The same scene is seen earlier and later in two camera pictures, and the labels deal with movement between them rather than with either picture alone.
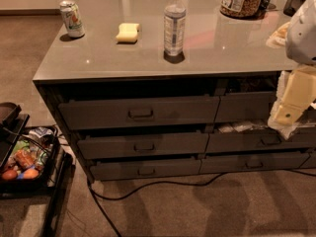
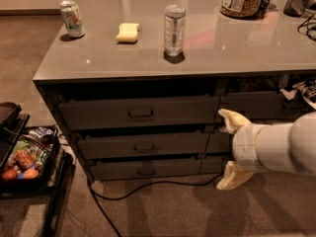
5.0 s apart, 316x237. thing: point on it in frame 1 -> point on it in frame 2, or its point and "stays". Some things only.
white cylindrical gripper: [302, 39] -> [243, 148]
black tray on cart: [12, 124] stays
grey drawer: [133, 168] stays
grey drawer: [144, 144] stays
